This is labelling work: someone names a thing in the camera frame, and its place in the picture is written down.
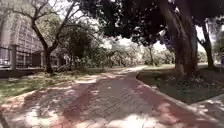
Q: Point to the row of green bushes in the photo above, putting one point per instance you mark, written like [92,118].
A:
[110,55]

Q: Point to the red brick path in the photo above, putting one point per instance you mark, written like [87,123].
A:
[110,100]

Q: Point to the bare branching tree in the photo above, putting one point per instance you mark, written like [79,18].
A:
[48,56]

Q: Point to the shaded grass patch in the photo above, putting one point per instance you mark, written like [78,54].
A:
[176,87]

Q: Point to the large dark tree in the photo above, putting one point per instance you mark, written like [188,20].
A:
[183,43]

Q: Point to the grass strip with leaves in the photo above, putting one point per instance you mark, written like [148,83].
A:
[30,83]

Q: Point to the dark metal fence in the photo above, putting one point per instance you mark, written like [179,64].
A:
[20,59]

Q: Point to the slender leaning tree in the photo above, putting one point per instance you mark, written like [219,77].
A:
[208,50]

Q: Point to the tall grey building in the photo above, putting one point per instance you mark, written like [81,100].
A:
[20,30]

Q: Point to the pale paved side path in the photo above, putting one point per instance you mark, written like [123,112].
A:
[210,107]

